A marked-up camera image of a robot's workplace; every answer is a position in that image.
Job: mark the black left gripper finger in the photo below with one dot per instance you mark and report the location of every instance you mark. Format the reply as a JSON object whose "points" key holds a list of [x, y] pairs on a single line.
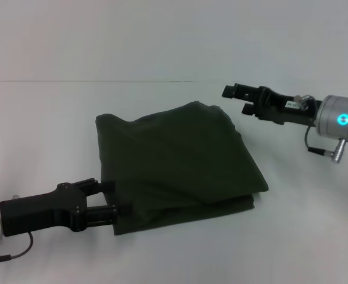
{"points": [[107, 186], [103, 214]]}

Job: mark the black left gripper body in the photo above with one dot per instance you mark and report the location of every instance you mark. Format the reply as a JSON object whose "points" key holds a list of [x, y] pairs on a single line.
{"points": [[41, 210]]}

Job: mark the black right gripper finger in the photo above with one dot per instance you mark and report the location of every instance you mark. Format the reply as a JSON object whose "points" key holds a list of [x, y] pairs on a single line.
{"points": [[240, 91], [249, 110]]}

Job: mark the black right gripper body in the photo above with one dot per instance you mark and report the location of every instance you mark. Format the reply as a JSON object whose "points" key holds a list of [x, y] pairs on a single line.
{"points": [[286, 108]]}

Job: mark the dark green t-shirt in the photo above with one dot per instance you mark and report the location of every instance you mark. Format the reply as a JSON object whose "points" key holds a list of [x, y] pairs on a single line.
{"points": [[177, 165]]}

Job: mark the silver elbow connector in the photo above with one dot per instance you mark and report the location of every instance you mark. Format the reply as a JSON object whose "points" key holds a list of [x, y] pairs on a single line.
{"points": [[15, 196], [303, 99]]}

